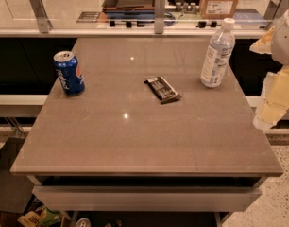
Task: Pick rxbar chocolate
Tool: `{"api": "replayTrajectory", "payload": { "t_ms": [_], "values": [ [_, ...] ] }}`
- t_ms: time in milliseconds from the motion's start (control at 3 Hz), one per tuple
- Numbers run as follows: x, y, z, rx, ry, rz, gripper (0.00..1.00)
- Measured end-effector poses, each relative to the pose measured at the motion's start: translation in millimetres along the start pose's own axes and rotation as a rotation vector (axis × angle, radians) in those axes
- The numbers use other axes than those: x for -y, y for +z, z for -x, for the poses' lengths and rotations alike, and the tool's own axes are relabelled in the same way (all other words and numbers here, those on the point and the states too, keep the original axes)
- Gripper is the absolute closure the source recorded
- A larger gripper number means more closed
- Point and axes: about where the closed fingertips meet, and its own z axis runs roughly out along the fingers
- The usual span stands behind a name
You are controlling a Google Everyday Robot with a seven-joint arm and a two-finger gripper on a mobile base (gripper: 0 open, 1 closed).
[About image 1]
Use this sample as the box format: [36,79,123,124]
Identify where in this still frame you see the yellow taped gripper finger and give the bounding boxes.
[249,26,275,55]
[253,65,289,131]

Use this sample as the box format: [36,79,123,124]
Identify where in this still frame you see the black RXBAR chocolate wrapper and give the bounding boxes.
[144,76,182,104]

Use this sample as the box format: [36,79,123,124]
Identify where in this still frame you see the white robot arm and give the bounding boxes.
[249,9,289,131]

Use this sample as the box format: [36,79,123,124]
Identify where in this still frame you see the clear plastic water bottle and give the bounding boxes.
[200,18,235,88]

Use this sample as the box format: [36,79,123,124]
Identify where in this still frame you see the cardboard box with label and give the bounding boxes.
[199,0,238,19]

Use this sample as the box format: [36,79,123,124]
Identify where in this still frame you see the blue Pepsi soda can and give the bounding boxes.
[53,51,85,96]

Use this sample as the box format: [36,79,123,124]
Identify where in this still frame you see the soda can under table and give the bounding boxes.
[75,218,92,227]

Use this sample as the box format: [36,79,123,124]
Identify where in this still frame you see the grey table drawer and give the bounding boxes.
[33,186,261,212]

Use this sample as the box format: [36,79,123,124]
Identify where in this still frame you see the snack bags under table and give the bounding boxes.
[18,206,63,227]

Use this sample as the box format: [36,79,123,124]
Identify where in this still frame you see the right metal glass bracket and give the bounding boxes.
[263,0,289,29]

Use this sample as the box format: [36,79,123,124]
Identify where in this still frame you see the metal glass bracket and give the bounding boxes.
[263,0,289,29]
[154,0,165,34]
[29,0,53,33]

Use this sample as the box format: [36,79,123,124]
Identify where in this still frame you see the middle metal glass bracket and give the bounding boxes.
[154,0,165,34]

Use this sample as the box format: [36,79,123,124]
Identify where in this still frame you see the left metal glass bracket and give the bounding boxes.
[29,0,53,33]

